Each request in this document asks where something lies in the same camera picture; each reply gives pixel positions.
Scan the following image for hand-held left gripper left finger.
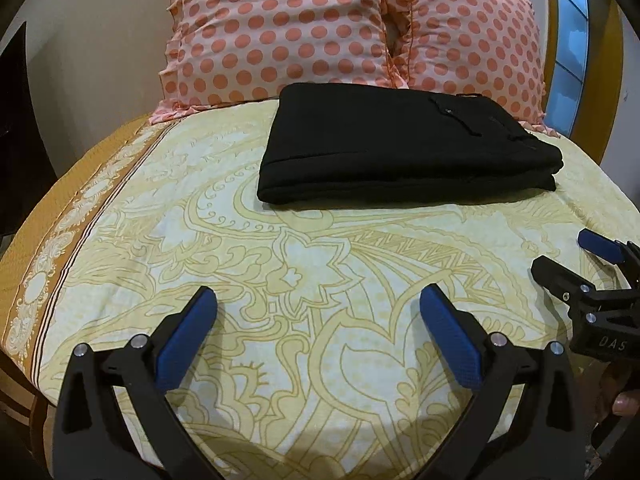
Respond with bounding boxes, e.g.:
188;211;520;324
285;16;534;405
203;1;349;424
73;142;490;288
59;285;223;480

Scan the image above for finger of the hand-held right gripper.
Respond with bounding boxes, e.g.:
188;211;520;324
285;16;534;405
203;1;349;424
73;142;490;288
577;228;640;282
530;255;597;304

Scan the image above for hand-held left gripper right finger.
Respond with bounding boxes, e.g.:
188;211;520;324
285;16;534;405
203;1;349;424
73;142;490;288
419;283;587;480

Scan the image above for black pants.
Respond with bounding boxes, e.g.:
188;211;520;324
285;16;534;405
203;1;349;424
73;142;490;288
256;82;565;206

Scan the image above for person's right hand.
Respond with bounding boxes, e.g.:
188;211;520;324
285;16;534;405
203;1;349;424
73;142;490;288
594;359;640;423

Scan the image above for yellow patterned bed sheet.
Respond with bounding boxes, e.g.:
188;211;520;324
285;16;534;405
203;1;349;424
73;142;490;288
0;97;640;480

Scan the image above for window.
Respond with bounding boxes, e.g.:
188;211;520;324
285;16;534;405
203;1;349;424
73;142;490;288
544;0;591;137

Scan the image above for black television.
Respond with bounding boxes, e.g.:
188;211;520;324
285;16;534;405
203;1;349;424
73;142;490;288
0;20;67;242

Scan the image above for small pink polka dot pillow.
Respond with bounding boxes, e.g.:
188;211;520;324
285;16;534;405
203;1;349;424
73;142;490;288
382;0;562;137

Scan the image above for large pink polka dot pillow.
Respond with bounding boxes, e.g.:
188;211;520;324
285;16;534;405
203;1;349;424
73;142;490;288
149;0;401;125

